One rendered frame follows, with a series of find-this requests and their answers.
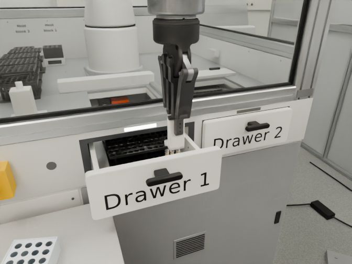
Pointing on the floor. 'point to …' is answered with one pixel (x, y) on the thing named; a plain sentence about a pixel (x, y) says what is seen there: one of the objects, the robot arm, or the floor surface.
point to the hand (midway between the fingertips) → (176, 132)
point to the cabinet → (198, 214)
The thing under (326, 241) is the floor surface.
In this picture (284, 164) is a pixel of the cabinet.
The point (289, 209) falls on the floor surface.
